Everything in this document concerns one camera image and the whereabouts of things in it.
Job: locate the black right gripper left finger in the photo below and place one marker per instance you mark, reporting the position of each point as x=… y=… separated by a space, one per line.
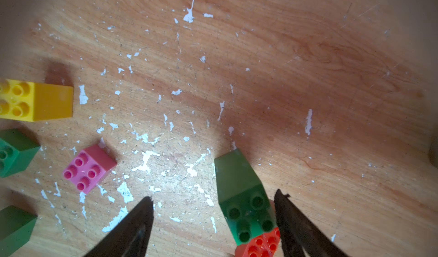
x=131 y=236

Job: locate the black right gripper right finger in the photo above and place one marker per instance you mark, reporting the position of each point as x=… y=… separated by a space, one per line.
x=299 y=236

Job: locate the red lego brick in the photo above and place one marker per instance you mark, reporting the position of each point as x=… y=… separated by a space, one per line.
x=264 y=245

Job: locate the tall green lego brick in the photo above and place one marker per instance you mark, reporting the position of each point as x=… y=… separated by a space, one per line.
x=242 y=198

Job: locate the pink lego brick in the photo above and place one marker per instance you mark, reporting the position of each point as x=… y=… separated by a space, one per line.
x=88 y=168

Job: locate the green lego brick front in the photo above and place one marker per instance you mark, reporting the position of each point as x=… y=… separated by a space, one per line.
x=16 y=228

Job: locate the small green lego brick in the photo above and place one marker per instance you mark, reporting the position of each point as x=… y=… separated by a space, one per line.
x=17 y=151

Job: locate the yellow lego brick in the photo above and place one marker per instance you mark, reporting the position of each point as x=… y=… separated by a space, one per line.
x=32 y=102

